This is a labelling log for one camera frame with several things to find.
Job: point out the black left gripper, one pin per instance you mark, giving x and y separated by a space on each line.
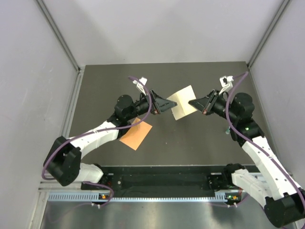
160 104

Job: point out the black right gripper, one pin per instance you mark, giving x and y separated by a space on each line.
206 104

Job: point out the cream paper letter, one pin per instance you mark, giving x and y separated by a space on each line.
182 97

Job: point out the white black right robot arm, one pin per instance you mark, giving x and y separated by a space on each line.
282 199

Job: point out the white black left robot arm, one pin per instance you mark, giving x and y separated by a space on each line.
63 161

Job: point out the small white green glue bottle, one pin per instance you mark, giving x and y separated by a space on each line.
227 131

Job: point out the aluminium base profile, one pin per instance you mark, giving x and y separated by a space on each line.
55 186

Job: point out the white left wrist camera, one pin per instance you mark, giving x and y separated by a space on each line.
140 83

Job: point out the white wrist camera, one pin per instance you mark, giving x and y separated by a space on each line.
140 83
226 83

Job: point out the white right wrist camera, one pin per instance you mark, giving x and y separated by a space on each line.
226 83

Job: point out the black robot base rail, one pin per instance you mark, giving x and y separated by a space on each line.
162 181

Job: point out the right aluminium frame post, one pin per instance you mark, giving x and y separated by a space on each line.
284 4

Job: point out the aluminium frame post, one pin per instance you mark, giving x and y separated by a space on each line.
57 33
284 4

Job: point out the left aluminium frame post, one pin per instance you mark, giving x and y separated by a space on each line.
57 33

